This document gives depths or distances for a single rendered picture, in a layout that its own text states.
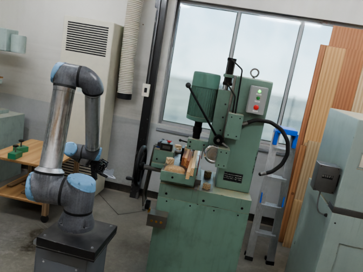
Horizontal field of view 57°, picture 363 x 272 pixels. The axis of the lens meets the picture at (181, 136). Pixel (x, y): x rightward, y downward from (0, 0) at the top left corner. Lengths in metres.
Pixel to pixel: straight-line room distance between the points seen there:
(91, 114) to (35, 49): 2.25
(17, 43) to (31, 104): 0.79
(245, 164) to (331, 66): 1.61
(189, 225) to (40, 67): 2.63
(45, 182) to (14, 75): 2.57
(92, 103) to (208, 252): 1.17
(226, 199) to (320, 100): 1.66
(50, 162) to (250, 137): 1.16
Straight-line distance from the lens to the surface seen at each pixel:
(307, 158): 3.33
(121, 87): 3.50
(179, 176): 2.02
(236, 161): 2.15
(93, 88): 1.85
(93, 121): 2.00
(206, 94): 2.10
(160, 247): 2.29
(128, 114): 3.69
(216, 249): 2.26
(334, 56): 3.46
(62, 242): 1.80
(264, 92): 2.03
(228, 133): 2.03
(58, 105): 1.84
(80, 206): 1.83
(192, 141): 2.20
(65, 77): 1.85
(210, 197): 2.11
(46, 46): 4.06
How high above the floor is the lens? 1.54
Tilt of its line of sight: 12 degrees down
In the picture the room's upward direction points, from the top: 10 degrees clockwise
